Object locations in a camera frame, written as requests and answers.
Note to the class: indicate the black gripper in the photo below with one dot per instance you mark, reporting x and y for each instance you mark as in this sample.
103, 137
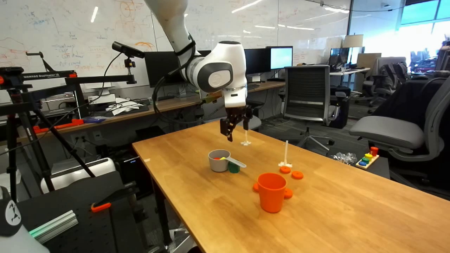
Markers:
237, 112

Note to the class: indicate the yellow cube block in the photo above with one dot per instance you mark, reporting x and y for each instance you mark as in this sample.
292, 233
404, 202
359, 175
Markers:
223, 158

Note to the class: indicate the orange cube block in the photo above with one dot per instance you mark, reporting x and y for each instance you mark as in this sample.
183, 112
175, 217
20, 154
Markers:
216, 158

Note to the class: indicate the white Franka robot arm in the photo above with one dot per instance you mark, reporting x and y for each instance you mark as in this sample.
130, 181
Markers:
173, 22

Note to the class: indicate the green octagonal block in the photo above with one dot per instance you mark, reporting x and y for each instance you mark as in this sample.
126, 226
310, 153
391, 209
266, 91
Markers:
234, 168

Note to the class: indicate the clear peg stand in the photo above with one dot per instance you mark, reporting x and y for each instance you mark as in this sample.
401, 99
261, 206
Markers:
245, 141

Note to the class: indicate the white peg stand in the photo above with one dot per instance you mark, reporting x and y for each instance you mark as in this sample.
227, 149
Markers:
284, 164

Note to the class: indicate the orange disc with hole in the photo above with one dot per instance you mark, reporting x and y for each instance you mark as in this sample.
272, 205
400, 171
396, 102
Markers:
284, 170
289, 192
297, 174
255, 186

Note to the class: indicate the black computer monitor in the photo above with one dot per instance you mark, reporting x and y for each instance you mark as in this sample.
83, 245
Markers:
258, 60

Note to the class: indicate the dark mesh office chair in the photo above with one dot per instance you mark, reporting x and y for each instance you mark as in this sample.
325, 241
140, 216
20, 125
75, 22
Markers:
307, 88

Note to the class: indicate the orange plastic cup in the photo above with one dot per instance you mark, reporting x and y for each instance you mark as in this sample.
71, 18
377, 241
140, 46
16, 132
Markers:
270, 196

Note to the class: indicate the monitor with lit screen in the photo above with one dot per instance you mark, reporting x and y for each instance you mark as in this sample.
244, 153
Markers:
282, 56

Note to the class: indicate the large black monitor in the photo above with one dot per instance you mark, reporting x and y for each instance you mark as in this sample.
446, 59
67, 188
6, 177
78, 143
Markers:
162, 70

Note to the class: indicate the long wooden desk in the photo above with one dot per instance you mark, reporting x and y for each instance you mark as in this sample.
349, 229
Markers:
141, 108

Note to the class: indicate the clear plastic pieces pile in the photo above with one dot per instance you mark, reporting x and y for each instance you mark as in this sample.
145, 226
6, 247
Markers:
346, 157

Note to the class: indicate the white papers pile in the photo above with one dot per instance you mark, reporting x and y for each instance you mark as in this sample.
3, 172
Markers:
121, 106

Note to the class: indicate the colourful stacking toy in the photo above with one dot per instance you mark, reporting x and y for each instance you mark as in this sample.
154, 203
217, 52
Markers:
367, 158

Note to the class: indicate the grey office chair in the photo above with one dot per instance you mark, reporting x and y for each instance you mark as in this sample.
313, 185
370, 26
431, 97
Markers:
389, 130

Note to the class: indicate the white cylinder roll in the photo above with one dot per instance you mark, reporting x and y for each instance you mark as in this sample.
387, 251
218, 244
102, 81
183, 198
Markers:
79, 174

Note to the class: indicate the red hand tool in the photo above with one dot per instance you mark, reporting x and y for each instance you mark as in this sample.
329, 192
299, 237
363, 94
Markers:
61, 125

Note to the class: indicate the black equipment case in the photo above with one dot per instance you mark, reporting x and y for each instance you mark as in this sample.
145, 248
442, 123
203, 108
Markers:
93, 229

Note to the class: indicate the black tripod orange knobs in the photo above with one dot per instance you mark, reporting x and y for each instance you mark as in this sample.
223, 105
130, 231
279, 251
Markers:
43, 77

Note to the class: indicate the green silver bar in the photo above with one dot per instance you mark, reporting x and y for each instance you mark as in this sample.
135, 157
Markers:
54, 224

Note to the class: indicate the black camera on boom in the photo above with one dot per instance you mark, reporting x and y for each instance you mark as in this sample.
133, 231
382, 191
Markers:
127, 49

